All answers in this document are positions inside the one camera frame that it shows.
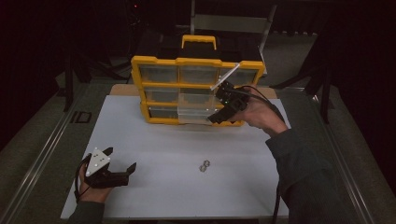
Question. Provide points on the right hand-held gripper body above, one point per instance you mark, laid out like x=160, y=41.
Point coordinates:
x=233, y=98

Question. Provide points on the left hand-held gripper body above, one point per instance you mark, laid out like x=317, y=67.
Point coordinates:
x=97, y=161

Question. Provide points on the clear plastic organizer drawer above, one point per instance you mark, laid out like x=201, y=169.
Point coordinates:
x=194, y=107

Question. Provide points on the metal hex nut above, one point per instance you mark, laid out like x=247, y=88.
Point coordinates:
x=206, y=163
x=202, y=168

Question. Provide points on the yellow black organizer cabinet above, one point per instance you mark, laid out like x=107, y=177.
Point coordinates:
x=155, y=59

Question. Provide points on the person's left hand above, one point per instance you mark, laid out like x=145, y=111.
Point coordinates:
x=93, y=195

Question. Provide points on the person's right hand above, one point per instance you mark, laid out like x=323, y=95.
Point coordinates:
x=264, y=116

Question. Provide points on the white board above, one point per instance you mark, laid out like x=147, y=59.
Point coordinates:
x=174, y=193

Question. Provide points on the black tripod stand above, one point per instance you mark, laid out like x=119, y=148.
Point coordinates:
x=325, y=99
x=67, y=90

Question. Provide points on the grey metal stand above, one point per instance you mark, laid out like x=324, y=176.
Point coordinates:
x=230, y=23

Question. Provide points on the grid of clear drawers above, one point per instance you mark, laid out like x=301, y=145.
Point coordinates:
x=158, y=74

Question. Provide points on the metal floor rail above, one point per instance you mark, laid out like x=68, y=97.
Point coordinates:
x=331, y=137
x=48, y=149

